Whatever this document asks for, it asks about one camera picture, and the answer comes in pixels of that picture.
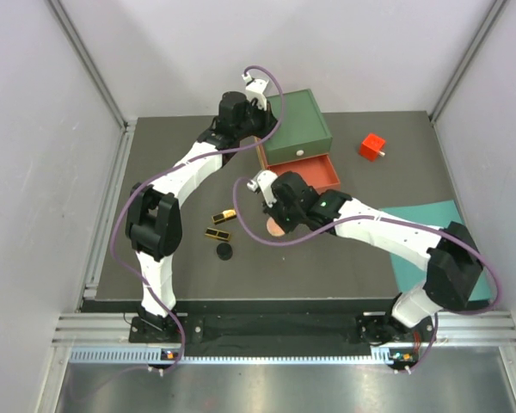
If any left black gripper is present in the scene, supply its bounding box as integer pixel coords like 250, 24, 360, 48
235, 99, 278, 141

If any pink makeup sponge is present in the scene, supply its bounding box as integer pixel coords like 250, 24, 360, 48
266, 218, 286, 237

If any green drawer box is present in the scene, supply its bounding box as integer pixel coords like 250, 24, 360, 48
262, 89, 333, 165

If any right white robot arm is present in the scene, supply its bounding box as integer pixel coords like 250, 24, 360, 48
247, 170, 483, 341

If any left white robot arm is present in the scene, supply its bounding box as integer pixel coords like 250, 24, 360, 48
126, 91, 277, 342

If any yellow drawer box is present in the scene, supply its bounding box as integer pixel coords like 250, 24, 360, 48
256, 146, 268, 170

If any upper gold black lipstick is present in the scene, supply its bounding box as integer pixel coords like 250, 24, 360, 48
212, 209, 237, 225

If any gold black lipstick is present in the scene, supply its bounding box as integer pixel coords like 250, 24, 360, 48
212, 209, 237, 225
205, 228, 231, 243

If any lower gold black lipstick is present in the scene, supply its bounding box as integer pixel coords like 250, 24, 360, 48
205, 228, 231, 243

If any black round compact jar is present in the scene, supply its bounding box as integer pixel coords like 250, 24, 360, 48
216, 243, 233, 261

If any red cube with peg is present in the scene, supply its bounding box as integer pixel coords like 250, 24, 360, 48
359, 133, 386, 162

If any teal mat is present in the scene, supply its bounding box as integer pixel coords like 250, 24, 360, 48
378, 200, 494, 302

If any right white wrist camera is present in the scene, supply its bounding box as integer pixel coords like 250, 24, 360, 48
246, 170, 278, 207

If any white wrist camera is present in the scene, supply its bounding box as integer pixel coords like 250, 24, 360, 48
246, 170, 278, 207
242, 73, 269, 111

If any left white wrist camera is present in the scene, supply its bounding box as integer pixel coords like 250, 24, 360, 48
242, 73, 269, 111

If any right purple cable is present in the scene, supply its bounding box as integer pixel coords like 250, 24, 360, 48
232, 176, 502, 373

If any purple cable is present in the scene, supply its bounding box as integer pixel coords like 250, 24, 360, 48
232, 176, 502, 373
109, 65, 287, 374

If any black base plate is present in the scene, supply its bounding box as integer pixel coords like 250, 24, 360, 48
128, 312, 433, 344

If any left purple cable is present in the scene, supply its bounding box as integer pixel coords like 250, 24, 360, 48
109, 65, 287, 374

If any grey slotted cable duct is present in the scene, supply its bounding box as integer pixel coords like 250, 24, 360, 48
69, 347, 412, 366

